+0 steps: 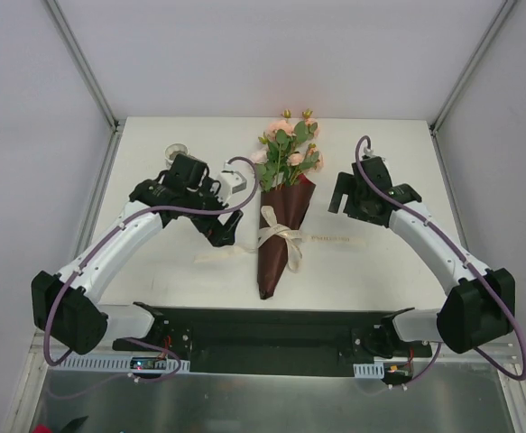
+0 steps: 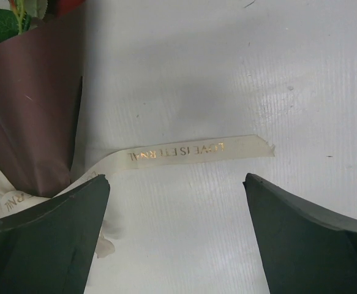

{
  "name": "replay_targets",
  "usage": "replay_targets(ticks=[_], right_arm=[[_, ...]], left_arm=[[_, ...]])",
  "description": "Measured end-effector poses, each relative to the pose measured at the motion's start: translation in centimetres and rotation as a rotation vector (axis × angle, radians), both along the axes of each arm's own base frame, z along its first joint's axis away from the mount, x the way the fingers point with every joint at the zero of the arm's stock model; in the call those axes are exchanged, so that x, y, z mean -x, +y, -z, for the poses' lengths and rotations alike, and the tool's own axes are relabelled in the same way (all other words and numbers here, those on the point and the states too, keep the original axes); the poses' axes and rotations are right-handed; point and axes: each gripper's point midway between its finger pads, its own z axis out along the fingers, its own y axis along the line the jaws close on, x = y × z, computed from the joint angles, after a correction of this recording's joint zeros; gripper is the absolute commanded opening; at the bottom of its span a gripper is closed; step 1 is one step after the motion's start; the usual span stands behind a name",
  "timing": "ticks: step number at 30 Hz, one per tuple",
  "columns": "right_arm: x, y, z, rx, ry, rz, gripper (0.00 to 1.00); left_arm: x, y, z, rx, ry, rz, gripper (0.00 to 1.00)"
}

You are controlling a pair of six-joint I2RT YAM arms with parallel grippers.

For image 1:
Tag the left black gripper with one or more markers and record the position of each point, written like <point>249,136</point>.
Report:
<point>209,221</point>

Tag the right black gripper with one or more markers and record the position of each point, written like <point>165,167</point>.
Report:
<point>346,194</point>

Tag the cream printed ribbon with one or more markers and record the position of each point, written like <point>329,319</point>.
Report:
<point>289,237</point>

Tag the brown red wrapping paper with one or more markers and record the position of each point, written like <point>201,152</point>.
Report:
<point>282,212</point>

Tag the pink flower bunch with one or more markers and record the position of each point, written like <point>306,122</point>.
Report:
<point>288,151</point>

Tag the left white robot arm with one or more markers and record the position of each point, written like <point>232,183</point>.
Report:
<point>66,304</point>

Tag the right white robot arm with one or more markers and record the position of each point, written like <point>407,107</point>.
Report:
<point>479,300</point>

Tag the white ribbed ceramic vase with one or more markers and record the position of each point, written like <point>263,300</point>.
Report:
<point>173,150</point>

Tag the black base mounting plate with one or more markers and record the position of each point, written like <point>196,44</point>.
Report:
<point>266,341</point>

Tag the red black object bottom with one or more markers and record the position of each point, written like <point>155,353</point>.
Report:
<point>72,426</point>

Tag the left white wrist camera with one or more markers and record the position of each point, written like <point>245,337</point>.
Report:
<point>231,182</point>

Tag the left aluminium frame post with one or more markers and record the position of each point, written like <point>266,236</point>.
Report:
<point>80,61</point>

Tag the aluminium frame post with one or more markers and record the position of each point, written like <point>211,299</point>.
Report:
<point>487,39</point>
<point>80,61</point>

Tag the right aluminium frame post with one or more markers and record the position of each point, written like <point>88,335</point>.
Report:
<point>487,39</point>

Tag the left white cable duct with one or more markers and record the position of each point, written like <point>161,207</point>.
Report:
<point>123,364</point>

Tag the white cable duct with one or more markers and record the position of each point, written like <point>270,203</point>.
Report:
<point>373,371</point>
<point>123,364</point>

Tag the right white cable duct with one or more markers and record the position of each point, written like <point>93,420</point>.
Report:
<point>373,371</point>

